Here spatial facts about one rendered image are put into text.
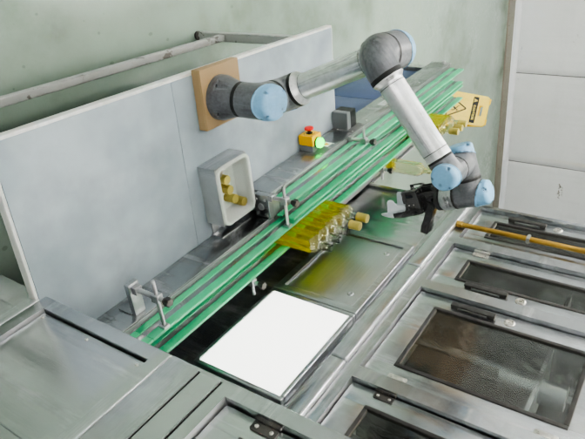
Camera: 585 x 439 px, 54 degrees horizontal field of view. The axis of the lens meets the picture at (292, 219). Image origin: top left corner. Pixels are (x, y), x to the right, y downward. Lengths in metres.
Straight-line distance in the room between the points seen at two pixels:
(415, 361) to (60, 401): 1.03
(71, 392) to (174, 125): 0.90
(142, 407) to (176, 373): 0.11
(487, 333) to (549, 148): 6.36
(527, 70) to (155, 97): 6.53
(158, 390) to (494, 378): 0.99
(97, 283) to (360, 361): 0.83
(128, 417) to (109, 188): 0.74
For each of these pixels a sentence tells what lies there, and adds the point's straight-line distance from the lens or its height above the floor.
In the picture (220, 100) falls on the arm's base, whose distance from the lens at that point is 1.93.
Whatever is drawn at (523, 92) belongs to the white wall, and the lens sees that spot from 8.06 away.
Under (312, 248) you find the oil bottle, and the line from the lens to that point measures 2.10.
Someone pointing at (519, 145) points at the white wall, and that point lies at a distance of 8.31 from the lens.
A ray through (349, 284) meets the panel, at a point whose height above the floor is 1.22.
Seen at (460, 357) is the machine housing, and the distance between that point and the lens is 1.90.
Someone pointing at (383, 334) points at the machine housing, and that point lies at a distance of 1.93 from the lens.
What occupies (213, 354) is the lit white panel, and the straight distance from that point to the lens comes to 1.89.
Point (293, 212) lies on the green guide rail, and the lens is 2.20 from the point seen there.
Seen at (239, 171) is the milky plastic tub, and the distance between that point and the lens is 2.11.
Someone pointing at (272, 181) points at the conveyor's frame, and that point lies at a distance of 2.24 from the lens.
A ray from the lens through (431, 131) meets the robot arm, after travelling 1.64.
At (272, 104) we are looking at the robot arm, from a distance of 1.86.
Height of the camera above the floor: 2.11
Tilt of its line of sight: 32 degrees down
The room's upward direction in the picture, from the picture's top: 104 degrees clockwise
